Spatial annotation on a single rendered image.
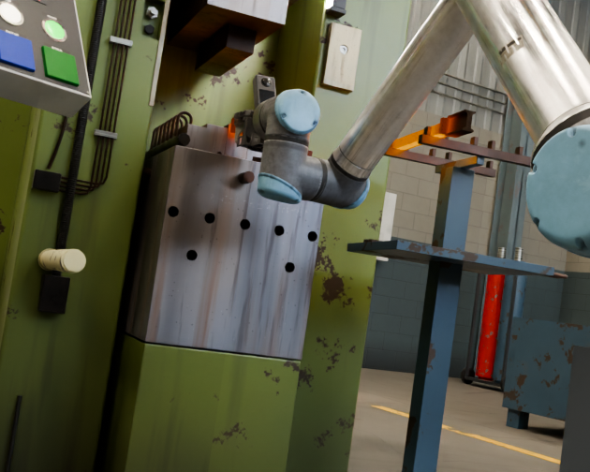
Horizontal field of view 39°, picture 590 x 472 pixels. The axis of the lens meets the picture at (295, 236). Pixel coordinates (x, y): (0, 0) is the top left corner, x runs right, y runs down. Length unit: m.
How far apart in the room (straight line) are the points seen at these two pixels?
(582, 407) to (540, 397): 4.52
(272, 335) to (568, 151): 1.11
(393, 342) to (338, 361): 7.39
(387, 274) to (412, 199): 0.93
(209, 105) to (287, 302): 0.77
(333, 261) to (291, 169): 0.65
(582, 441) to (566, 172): 0.35
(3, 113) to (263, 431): 1.17
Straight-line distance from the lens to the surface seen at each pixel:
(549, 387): 5.64
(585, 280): 11.17
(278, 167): 1.65
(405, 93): 1.62
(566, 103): 1.12
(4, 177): 2.51
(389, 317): 9.60
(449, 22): 1.57
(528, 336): 5.76
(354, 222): 2.29
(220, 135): 2.02
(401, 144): 2.10
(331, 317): 2.26
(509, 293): 9.16
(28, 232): 2.06
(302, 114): 1.67
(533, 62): 1.18
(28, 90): 1.77
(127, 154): 2.11
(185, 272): 1.92
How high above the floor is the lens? 0.60
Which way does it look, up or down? 4 degrees up
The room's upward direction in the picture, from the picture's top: 8 degrees clockwise
